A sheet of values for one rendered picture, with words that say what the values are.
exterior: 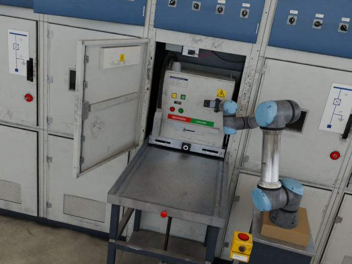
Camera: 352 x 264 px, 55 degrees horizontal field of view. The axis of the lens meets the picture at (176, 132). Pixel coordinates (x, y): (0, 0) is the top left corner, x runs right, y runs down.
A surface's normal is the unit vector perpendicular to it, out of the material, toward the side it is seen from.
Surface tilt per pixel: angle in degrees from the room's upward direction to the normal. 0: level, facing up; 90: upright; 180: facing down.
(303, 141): 90
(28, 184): 90
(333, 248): 90
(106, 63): 90
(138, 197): 0
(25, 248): 0
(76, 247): 0
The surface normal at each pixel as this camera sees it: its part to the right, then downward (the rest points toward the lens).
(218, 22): -0.17, 0.33
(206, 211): 0.14, -0.93
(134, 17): 0.33, 0.37
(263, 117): -0.91, -0.04
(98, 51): 0.88, 0.28
